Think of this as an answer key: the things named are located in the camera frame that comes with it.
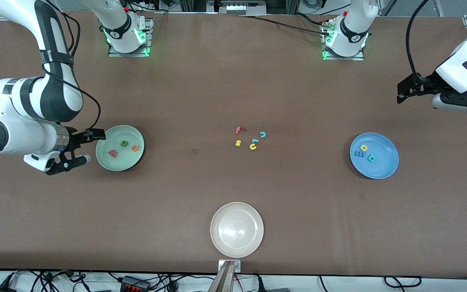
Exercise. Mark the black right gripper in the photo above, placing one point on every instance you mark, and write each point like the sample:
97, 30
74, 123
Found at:
74, 137

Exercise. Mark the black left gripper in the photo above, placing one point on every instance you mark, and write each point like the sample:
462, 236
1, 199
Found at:
425, 85

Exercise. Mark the red foam letter w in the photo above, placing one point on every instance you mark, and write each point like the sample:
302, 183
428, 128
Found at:
113, 154

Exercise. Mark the teal foam letter q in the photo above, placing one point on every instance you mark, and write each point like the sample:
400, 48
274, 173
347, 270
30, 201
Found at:
371, 158

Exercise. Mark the blue foam letter m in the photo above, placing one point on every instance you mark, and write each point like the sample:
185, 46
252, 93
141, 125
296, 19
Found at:
359, 154

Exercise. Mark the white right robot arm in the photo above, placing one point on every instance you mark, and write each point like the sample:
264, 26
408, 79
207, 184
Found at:
22, 101

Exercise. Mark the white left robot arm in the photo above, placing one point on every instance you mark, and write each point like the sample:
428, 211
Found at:
353, 28

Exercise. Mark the green round plate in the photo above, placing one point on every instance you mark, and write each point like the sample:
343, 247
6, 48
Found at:
124, 160

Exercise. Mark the blue round plate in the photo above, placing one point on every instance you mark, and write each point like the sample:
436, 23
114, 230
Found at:
379, 168

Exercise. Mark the red foam letter f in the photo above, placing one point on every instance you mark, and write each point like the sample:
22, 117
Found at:
238, 130

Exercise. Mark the table cover sheet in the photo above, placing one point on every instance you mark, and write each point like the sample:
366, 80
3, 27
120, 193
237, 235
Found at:
233, 81

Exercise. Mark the black orange power strip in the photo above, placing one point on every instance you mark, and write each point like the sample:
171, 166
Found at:
130, 282

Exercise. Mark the beige round plate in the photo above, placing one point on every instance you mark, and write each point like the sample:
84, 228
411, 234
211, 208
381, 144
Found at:
236, 230

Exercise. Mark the grey box white connectors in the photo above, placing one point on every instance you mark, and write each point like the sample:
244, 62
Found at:
237, 8

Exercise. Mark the black plug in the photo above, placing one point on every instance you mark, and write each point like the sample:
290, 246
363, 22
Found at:
260, 286

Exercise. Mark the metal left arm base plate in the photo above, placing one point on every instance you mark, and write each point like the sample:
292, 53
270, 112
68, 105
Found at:
343, 58

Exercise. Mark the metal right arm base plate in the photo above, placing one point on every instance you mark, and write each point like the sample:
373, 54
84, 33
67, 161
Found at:
128, 54

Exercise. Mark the aluminium frame post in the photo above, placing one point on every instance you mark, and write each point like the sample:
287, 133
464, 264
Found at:
187, 5

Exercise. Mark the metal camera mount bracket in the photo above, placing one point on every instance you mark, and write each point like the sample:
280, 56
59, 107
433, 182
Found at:
237, 265

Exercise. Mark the aluminium camera pole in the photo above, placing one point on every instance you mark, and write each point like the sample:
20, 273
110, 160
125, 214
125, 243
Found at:
222, 282

